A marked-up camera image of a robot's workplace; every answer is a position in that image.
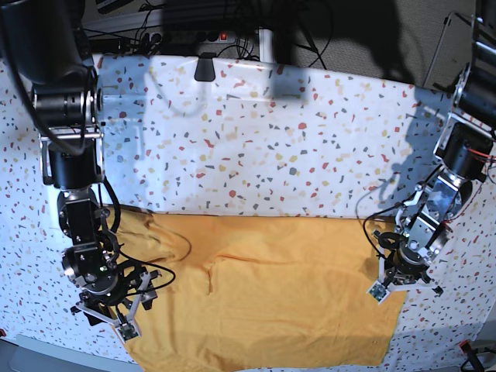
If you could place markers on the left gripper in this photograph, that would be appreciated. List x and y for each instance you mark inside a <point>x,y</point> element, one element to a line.
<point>403,269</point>

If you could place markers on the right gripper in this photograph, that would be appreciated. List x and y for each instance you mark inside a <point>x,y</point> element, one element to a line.
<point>105,282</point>

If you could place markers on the orange yellow T-shirt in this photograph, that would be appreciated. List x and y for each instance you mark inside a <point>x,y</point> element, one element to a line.
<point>248,292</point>

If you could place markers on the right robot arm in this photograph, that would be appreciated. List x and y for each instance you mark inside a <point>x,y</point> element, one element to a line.
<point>49,54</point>

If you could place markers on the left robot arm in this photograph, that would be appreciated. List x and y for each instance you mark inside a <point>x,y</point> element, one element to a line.
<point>464,150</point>

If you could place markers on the red black clamp right corner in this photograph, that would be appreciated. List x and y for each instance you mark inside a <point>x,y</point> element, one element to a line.
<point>472,362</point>

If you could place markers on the black table clamp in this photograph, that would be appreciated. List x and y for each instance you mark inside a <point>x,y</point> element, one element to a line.
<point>205,71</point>

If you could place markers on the white vertical pole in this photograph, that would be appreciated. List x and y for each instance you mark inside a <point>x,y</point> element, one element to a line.
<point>266,49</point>

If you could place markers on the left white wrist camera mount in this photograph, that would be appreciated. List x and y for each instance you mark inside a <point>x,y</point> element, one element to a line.
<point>380,293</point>

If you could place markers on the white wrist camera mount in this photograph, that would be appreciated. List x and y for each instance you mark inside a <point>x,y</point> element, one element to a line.
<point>118,306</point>
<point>380,293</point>

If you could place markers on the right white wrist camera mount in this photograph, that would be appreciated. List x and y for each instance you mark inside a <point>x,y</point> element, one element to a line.
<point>118,306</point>

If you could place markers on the power strip with red switch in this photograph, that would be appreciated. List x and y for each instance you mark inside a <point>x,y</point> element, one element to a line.
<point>194,36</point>

